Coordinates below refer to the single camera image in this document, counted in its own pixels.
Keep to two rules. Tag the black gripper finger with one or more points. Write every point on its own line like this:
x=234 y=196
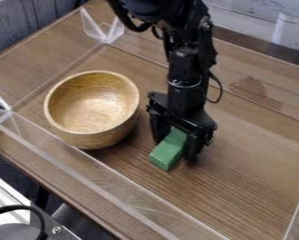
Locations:
x=197 y=141
x=159 y=125

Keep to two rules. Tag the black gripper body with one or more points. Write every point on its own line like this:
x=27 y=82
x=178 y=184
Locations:
x=183 y=104

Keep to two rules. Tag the green rectangular block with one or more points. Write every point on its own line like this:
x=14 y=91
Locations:
x=167 y=151

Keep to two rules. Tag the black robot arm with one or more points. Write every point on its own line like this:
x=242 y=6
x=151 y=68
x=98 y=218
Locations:
x=181 y=23

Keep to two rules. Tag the brown wooden bowl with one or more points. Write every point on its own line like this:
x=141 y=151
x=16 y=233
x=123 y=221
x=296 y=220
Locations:
x=91 y=108

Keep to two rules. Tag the white container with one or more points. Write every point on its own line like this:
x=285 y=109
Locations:
x=286 y=31

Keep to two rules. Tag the clear acrylic front wall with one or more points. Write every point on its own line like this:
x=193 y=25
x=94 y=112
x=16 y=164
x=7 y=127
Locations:
x=106 y=196

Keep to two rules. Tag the clear acrylic corner bracket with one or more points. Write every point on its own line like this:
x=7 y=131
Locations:
x=105 y=32

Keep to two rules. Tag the grey metal bracket with screw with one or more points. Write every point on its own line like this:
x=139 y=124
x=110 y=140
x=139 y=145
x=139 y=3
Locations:
x=55 y=230

